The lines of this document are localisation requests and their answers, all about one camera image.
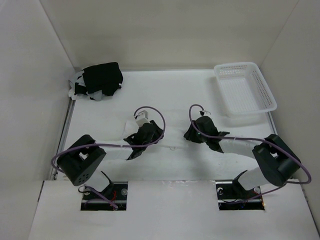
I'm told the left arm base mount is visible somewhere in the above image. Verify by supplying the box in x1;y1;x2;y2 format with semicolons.
78;171;129;212

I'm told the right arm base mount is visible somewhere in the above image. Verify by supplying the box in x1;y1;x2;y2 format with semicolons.
215;171;265;211

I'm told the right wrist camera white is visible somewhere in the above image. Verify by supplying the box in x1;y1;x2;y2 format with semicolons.
199;109;211;117

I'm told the white tank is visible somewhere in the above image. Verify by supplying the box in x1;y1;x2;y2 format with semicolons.
121;118;196;151
68;70;104;102

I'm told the white plastic basket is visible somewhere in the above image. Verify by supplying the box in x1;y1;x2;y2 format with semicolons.
213;62;278;118

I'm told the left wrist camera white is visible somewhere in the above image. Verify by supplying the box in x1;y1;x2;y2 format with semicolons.
134;110;150;128

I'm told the white tank top in pile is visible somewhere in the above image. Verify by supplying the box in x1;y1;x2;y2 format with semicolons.
68;70;104;102

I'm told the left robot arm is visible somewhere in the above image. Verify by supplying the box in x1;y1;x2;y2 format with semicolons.
56;120;165;187

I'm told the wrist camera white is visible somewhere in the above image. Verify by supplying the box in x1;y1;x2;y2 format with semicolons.
199;109;211;117
134;110;150;128

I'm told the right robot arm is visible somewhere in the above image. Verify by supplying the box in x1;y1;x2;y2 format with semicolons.
183;115;300;198

